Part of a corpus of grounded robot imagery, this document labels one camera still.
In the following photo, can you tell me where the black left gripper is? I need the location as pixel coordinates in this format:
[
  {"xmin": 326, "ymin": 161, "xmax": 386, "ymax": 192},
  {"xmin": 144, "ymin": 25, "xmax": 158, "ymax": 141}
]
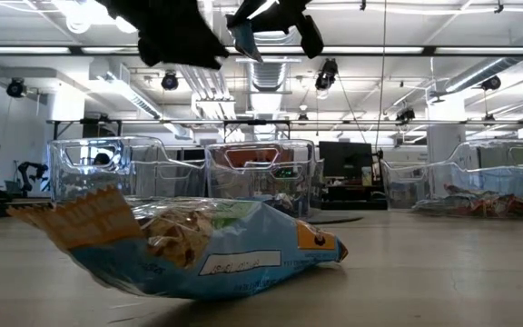
[{"xmin": 95, "ymin": 0, "xmax": 230, "ymax": 71}]

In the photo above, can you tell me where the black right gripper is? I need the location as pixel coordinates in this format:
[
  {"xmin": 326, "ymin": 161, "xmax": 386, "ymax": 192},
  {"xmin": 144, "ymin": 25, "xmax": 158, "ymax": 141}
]
[{"xmin": 224, "ymin": 0, "xmax": 325, "ymax": 60}]

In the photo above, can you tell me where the blue granola bar small print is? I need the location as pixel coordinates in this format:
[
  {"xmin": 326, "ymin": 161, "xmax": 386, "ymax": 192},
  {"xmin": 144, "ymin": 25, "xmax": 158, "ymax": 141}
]
[{"xmin": 227, "ymin": 17, "xmax": 263, "ymax": 64}]

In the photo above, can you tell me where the blue orange granola bar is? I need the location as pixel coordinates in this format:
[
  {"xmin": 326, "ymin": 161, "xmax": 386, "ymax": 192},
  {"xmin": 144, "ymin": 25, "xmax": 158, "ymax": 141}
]
[{"xmin": 5, "ymin": 184, "xmax": 349, "ymax": 301}]

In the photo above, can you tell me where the red pink granola bar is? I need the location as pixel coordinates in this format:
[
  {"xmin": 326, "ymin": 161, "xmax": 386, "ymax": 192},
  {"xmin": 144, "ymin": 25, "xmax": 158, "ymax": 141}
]
[{"xmin": 469, "ymin": 193, "xmax": 523, "ymax": 218}]

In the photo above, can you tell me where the orange partition panel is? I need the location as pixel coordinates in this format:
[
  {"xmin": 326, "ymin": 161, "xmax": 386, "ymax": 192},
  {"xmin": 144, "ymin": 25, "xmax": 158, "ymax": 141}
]
[{"xmin": 224, "ymin": 148, "xmax": 290, "ymax": 170}]

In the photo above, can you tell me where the black computer monitor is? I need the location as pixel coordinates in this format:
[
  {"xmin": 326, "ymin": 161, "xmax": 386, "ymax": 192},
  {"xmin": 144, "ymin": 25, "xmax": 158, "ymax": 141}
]
[{"xmin": 318, "ymin": 141, "xmax": 374, "ymax": 179}]

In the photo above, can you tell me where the black overhead light bar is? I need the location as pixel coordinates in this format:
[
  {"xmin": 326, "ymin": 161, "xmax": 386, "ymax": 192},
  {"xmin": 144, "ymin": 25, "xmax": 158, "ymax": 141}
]
[{"xmin": 0, "ymin": 44, "xmax": 523, "ymax": 57}]

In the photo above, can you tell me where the clear plastic bin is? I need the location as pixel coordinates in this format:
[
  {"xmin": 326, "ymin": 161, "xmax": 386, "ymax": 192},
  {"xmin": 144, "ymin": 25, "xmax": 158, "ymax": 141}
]
[
  {"xmin": 47, "ymin": 135, "xmax": 207, "ymax": 203},
  {"xmin": 379, "ymin": 139, "xmax": 523, "ymax": 214},
  {"xmin": 204, "ymin": 139, "xmax": 325, "ymax": 220}
]

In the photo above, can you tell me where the grey woven placemat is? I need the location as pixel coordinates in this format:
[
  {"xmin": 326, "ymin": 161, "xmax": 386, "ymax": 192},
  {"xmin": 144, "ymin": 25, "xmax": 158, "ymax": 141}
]
[{"xmin": 305, "ymin": 213, "xmax": 364, "ymax": 225}]

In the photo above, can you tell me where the silver ventilation duct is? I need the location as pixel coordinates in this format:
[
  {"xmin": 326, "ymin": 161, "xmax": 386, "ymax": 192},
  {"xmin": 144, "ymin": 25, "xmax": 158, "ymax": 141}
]
[{"xmin": 247, "ymin": 58, "xmax": 290, "ymax": 92}]

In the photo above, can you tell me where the black ceiling camera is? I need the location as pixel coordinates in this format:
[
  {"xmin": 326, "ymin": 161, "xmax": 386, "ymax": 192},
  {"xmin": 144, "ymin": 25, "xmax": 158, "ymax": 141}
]
[{"xmin": 314, "ymin": 57, "xmax": 340, "ymax": 92}]

